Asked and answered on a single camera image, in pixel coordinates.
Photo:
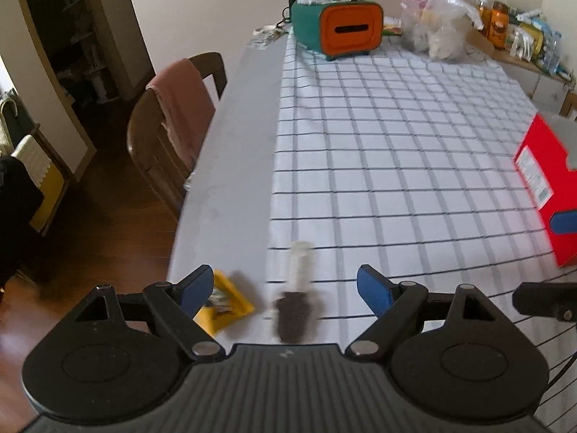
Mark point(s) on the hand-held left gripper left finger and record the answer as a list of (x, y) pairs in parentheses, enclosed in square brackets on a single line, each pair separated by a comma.
[(198, 289)]

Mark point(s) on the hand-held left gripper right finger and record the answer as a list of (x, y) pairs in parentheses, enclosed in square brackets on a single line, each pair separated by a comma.
[(372, 291)]

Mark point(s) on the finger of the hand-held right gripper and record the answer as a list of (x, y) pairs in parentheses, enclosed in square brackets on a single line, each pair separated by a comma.
[(565, 223), (545, 301)]

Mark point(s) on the yellow snack packet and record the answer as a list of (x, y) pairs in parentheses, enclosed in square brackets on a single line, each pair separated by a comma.
[(227, 306)]

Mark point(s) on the red and white cardboard box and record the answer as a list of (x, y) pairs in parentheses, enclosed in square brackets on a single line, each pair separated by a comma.
[(547, 167)]

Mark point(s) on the light wooden chair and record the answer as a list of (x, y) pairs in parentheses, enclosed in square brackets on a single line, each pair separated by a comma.
[(569, 106)]

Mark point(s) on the checked white tablecloth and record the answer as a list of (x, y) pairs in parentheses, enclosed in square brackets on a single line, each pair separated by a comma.
[(405, 167)]

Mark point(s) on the dark wooden chair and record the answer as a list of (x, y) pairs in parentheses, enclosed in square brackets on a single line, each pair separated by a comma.
[(148, 144)]

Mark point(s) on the clear water bottle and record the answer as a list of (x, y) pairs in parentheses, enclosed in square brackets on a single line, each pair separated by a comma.
[(552, 54)]

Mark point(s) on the pink cloth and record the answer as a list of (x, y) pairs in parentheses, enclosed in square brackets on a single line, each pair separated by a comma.
[(185, 103)]

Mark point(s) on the white plastic bag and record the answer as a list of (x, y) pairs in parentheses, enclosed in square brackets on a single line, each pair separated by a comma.
[(517, 43)]

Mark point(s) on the yellow container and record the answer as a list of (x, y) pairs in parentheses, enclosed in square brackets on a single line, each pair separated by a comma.
[(534, 38)]

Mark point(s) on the black clothing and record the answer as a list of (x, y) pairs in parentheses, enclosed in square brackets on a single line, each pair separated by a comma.
[(18, 207)]

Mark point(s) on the brown cardboard piece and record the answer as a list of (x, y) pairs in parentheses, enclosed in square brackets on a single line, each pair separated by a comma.
[(482, 40)]

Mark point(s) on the orange bottle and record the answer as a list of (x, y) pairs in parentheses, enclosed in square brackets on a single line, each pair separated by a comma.
[(499, 27)]

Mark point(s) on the amber pump bottle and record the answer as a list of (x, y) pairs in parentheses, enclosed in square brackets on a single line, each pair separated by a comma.
[(484, 13)]

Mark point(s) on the clear plastic bag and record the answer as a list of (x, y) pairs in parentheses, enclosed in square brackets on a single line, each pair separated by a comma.
[(432, 22)]

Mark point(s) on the orange and green tissue box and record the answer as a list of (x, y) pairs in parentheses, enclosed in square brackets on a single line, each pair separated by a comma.
[(347, 27)]

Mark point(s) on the white tape roll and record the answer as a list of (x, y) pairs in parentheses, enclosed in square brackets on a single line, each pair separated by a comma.
[(263, 31)]

